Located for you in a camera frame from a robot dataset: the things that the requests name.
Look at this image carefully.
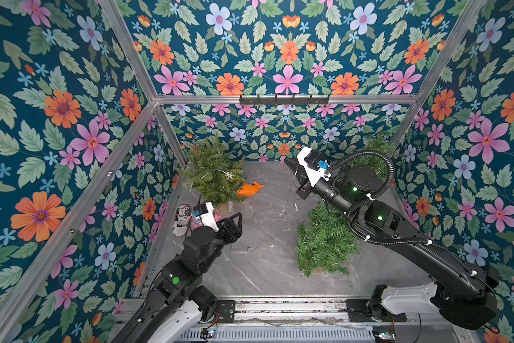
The clear battery box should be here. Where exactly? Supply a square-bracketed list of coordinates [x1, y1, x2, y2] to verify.
[231, 243, 257, 254]

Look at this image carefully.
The thin wire string light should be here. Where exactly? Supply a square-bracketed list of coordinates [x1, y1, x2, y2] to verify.
[237, 162, 298, 252]

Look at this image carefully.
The light green fern christmas tree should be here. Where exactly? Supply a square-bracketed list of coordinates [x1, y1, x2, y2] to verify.
[181, 137, 245, 207]

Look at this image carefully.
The dark green tree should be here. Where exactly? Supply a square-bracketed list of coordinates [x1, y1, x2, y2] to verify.
[350, 134, 395, 179]
[295, 204, 360, 277]

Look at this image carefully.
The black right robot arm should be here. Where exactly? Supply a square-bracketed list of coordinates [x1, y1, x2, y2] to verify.
[285, 147, 500, 330]

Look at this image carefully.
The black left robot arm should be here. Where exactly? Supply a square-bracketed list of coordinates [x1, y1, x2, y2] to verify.
[113, 212, 243, 342]

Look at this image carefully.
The orange plush toy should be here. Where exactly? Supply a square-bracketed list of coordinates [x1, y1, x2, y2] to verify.
[237, 182, 264, 197]

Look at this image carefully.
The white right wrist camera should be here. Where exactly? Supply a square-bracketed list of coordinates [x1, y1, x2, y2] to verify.
[297, 147, 331, 187]

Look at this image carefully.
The black corrugated cable hose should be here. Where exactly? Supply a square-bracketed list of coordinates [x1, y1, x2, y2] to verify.
[327, 149, 433, 247]

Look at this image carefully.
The black hook rail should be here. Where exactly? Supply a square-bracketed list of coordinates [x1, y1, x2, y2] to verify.
[238, 94, 330, 106]

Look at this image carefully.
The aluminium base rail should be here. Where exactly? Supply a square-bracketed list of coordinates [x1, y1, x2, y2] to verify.
[112, 296, 479, 342]

